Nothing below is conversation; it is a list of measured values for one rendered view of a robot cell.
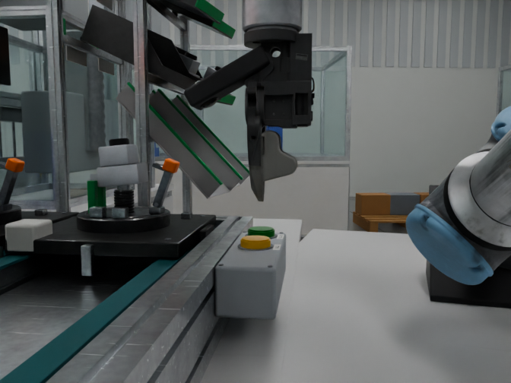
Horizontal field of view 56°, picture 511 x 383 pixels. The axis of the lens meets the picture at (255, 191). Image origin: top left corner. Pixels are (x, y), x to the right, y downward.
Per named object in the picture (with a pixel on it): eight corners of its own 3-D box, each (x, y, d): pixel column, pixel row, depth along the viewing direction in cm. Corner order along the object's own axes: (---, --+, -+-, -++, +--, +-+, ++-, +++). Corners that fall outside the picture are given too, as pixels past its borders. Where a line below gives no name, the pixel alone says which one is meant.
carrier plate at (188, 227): (216, 225, 85) (216, 213, 85) (179, 258, 61) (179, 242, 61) (87, 223, 88) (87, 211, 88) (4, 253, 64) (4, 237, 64)
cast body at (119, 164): (149, 181, 76) (144, 137, 75) (139, 184, 71) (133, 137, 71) (98, 185, 77) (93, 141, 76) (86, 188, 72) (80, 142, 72)
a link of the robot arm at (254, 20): (237, -9, 57) (247, 9, 65) (238, 30, 57) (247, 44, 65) (301, -12, 56) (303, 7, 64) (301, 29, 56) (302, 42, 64)
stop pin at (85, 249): (95, 273, 63) (94, 244, 63) (91, 276, 62) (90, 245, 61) (85, 273, 63) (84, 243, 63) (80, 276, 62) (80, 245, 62)
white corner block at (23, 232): (55, 247, 68) (53, 219, 68) (36, 254, 64) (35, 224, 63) (23, 246, 69) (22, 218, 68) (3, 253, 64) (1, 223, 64)
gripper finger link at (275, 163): (296, 204, 59) (296, 129, 58) (248, 204, 60) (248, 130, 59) (296, 201, 62) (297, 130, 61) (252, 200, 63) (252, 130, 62)
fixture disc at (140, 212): (181, 218, 81) (180, 207, 80) (153, 234, 67) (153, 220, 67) (101, 216, 82) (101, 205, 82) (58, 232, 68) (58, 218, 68)
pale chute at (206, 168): (230, 192, 106) (243, 178, 104) (207, 199, 93) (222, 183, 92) (147, 102, 109) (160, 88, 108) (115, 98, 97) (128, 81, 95)
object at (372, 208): (439, 221, 655) (440, 191, 651) (468, 232, 575) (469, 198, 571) (352, 222, 649) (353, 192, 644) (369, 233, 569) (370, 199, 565)
